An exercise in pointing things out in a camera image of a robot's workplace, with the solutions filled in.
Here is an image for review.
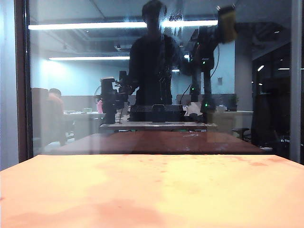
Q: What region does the large glass window pane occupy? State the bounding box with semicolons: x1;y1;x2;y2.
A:
28;0;292;157

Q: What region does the dark brown window frame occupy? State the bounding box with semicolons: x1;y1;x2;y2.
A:
13;0;33;164

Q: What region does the grey window frame post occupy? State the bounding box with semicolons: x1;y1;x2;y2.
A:
289;0;304;165

